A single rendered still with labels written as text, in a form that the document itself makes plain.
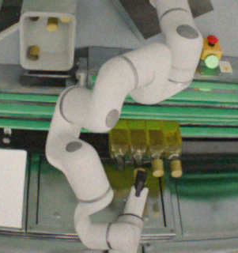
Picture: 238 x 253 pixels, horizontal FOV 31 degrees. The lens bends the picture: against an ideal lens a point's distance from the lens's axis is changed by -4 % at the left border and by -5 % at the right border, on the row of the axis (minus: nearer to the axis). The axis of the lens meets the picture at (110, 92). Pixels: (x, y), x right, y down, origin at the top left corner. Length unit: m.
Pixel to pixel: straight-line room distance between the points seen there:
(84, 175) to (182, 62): 0.37
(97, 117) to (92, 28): 0.61
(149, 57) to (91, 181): 0.31
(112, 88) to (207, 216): 0.73
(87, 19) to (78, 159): 0.62
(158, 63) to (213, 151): 0.74
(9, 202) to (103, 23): 0.66
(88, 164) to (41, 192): 0.51
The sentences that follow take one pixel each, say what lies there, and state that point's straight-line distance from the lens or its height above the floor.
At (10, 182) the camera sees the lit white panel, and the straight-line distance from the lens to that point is 1.48.
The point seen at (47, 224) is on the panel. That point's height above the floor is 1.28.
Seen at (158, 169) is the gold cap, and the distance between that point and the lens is 1.37.
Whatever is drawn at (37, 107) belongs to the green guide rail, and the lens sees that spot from 1.46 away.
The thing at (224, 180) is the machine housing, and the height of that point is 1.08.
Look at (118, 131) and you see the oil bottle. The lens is 1.43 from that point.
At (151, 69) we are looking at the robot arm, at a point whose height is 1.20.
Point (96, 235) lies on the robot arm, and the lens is 1.14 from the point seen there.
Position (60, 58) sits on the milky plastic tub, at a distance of 1.51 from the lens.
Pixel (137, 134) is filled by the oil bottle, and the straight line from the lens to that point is 1.43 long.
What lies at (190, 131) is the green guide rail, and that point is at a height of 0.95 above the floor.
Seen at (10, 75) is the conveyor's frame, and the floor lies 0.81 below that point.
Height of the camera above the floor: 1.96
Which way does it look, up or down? 46 degrees down
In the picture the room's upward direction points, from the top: 177 degrees clockwise
